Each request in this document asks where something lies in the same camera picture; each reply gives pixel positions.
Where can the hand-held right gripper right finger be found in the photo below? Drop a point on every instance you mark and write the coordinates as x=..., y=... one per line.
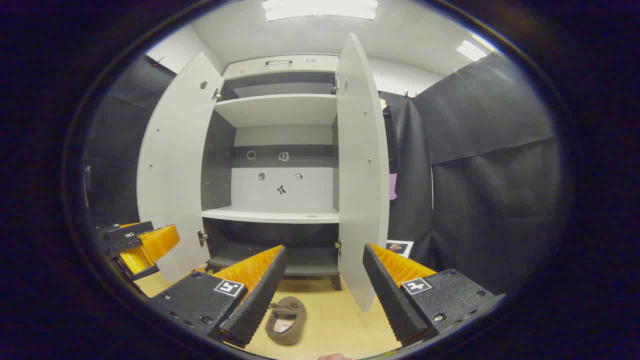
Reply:
x=392, y=300

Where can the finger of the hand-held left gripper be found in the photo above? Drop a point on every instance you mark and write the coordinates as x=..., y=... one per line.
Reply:
x=155, y=245
x=125, y=237

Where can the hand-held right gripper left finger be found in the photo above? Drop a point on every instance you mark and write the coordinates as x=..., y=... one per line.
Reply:
x=260, y=300

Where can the brown fuzzy shoe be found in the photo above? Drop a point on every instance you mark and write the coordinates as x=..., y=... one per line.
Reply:
x=287, y=320

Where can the white shoe cabinet door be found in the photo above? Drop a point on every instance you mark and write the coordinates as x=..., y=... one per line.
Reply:
x=172, y=165
x=362, y=175

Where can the white grey shoe cabinet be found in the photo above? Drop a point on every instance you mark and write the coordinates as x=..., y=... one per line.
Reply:
x=280, y=110

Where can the white photo cover book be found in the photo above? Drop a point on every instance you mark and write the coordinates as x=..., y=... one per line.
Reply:
x=400, y=248

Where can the black backdrop cloth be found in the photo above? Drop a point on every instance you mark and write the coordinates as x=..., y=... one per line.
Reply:
x=490, y=200

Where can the small ceiling light panel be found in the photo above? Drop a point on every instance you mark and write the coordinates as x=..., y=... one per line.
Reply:
x=471, y=50

